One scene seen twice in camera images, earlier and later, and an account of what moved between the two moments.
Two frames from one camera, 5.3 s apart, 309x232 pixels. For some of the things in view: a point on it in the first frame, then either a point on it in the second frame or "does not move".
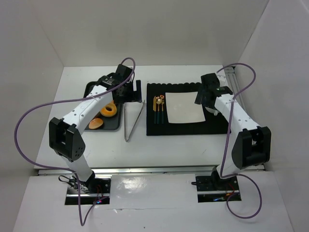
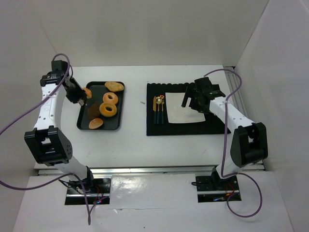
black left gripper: x=134 y=95 -> x=78 y=95
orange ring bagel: x=109 y=113 does not move
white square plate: x=182 y=108 does not move
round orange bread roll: x=95 y=123 does not move
